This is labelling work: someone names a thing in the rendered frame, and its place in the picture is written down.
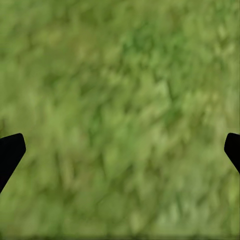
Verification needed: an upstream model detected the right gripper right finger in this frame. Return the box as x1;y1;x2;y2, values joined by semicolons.
224;133;240;173

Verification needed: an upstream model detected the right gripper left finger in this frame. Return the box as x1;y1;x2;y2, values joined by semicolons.
0;133;26;193

